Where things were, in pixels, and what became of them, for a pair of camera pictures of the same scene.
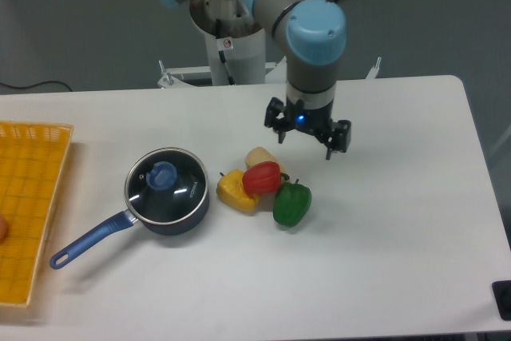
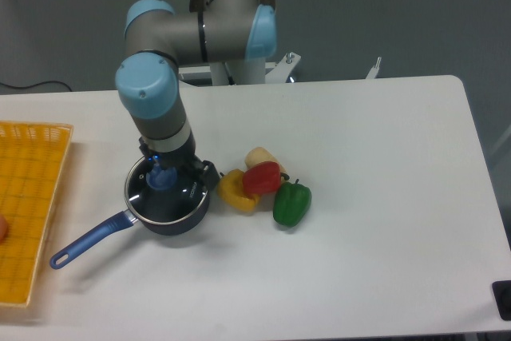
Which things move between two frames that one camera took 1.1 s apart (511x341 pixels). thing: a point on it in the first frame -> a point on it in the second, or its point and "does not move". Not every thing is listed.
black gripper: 314,120 -> 183,159
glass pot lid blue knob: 162,176 does not move
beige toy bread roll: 258,155 does not move
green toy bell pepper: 291,203 does not move
